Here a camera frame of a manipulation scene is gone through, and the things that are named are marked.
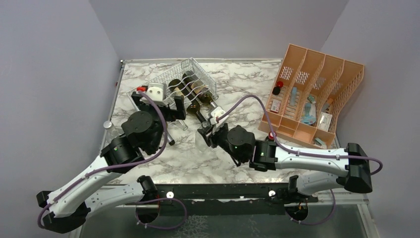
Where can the clear square glass bottle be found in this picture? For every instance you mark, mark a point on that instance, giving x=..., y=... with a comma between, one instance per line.
x=201, y=144

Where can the red-cap bottle in organizer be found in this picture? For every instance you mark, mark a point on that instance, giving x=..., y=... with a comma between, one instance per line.
x=277, y=88

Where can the clear textured glass bottle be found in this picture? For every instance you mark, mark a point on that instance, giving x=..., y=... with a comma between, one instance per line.
x=183, y=125

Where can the white packet in organizer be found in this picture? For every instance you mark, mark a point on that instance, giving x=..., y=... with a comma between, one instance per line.
x=324, y=121

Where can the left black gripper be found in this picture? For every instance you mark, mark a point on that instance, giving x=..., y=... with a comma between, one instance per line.
x=181, y=111

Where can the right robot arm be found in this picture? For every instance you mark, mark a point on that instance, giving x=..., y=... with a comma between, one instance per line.
x=346, y=168

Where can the dark-neck green wine bottle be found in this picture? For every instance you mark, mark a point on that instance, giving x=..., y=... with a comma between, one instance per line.
x=194, y=108

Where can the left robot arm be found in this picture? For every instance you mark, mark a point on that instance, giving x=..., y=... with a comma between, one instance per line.
x=143, y=139

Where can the orange plastic file organizer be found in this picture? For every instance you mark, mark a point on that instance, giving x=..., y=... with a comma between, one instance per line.
x=309, y=75

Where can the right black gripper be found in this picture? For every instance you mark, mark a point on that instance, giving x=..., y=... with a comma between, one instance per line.
x=204, y=131

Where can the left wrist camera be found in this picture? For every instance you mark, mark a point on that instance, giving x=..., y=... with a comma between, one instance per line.
x=155, y=91

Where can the clear jar silver lid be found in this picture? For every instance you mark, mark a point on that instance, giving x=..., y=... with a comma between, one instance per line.
x=111, y=131

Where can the white wire wine rack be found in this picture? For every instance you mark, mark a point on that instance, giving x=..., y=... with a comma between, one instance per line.
x=176, y=72

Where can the small red-cap black bottle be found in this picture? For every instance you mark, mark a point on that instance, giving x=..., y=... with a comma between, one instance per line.
x=271, y=136

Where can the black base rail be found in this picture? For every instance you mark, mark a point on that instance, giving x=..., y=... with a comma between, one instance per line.
x=221, y=199

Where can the silver-neck green wine bottle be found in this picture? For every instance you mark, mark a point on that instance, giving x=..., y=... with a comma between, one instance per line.
x=199, y=88

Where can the blue item in organizer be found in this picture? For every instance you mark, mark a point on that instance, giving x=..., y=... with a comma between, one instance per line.
x=308, y=115

